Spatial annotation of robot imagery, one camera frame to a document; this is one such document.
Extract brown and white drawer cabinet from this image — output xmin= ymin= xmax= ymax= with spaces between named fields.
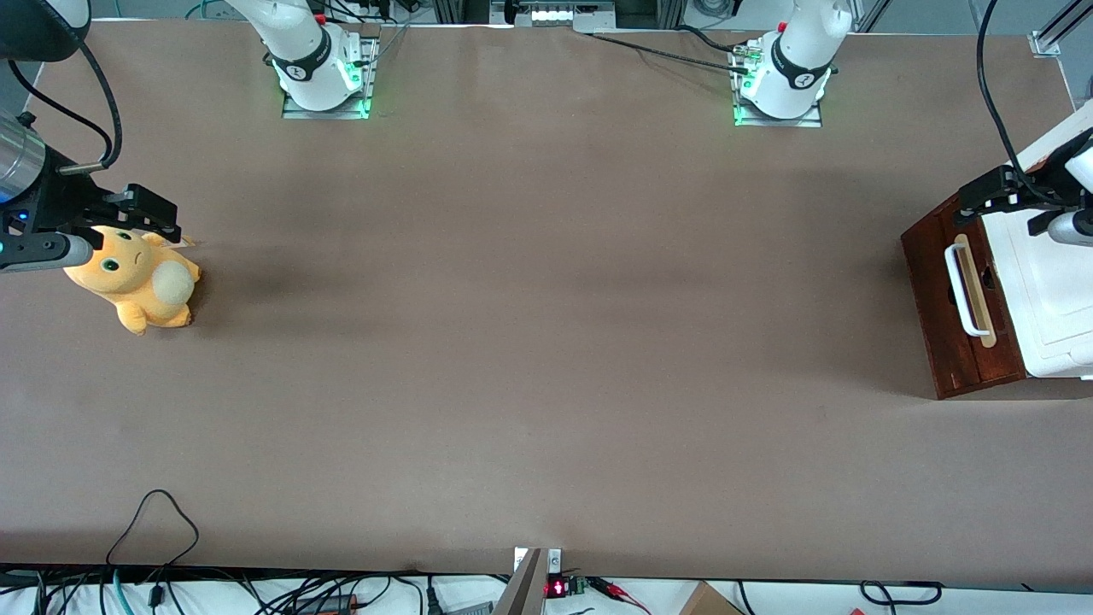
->
xmin=900 ymin=191 xmax=1093 ymax=401

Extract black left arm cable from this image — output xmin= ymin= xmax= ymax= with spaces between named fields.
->
xmin=976 ymin=0 xmax=1056 ymax=204

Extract red clip leads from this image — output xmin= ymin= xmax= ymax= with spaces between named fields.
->
xmin=589 ymin=577 xmax=652 ymax=612

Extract tan wooden strip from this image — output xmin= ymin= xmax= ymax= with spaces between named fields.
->
xmin=953 ymin=232 xmax=999 ymax=349

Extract aluminium camera post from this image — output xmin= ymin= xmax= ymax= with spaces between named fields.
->
xmin=490 ymin=547 xmax=564 ymax=615

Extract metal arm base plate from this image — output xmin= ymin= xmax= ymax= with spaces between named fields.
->
xmin=281 ymin=38 xmax=379 ymax=120
xmin=732 ymin=43 xmax=824 ymax=129

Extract orange plush toy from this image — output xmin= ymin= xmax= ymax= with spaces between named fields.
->
xmin=62 ymin=224 xmax=202 ymax=336

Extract white drawer handle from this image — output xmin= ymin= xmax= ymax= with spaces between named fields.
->
xmin=944 ymin=242 xmax=992 ymax=338

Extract black coiled floor cable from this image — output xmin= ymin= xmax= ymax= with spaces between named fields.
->
xmin=857 ymin=579 xmax=944 ymax=608

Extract white power strip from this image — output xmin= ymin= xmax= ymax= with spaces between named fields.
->
xmin=490 ymin=0 xmax=617 ymax=34

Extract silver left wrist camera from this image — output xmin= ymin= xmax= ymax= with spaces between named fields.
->
xmin=1048 ymin=210 xmax=1093 ymax=249

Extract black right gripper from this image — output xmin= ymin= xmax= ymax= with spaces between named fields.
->
xmin=0 ymin=154 xmax=183 ymax=257

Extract dark brown wooden drawer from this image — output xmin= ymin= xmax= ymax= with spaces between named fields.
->
xmin=900 ymin=195 xmax=983 ymax=401

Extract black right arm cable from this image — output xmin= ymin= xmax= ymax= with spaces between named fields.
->
xmin=7 ymin=38 xmax=124 ymax=175

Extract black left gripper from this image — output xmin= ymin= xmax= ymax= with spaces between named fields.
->
xmin=956 ymin=165 xmax=1070 ymax=237

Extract brown cardboard box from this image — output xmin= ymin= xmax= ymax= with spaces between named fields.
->
xmin=678 ymin=580 xmax=746 ymax=615

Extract black cable to arm base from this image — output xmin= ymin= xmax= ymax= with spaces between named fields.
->
xmin=587 ymin=32 xmax=754 ymax=73

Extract thin black looped cable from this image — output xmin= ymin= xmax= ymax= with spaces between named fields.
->
xmin=105 ymin=489 xmax=201 ymax=615

